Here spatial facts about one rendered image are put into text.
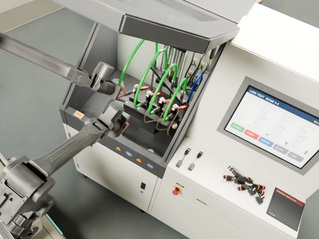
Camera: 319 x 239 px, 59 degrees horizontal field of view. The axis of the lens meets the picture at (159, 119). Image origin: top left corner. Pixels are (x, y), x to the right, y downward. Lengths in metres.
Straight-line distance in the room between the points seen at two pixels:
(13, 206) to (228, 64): 0.96
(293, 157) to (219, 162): 0.36
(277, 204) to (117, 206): 1.30
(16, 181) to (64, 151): 0.17
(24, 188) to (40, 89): 2.37
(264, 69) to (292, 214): 0.74
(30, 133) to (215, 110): 1.85
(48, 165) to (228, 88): 0.86
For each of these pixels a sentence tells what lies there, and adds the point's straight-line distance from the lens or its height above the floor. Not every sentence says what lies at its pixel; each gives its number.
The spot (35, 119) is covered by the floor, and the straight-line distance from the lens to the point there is 2.86.
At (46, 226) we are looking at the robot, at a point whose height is 0.28.
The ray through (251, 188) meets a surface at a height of 1.01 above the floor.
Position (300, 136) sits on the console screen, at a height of 1.30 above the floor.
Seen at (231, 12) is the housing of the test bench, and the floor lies 1.50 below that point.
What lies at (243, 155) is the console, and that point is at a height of 1.04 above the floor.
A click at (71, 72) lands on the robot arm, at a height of 1.43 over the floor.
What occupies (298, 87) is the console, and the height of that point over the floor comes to 1.50.
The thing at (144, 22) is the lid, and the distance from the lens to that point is 0.58.
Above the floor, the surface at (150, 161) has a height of 0.93.
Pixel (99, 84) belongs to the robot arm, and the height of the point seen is 1.38.
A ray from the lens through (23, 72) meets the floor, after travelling 3.26.
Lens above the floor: 2.30
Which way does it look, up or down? 55 degrees down
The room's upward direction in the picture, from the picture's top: 13 degrees clockwise
